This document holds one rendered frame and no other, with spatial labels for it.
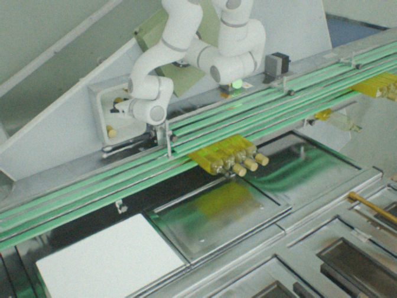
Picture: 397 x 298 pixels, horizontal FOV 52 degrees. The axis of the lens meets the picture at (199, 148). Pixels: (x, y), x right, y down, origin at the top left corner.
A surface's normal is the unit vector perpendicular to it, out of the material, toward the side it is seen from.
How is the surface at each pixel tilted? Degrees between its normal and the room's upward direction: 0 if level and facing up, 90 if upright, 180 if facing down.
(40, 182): 90
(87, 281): 90
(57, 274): 90
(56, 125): 0
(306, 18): 0
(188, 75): 1
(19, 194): 90
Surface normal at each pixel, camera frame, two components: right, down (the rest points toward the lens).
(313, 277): -0.05, -0.84
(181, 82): 0.56, 0.44
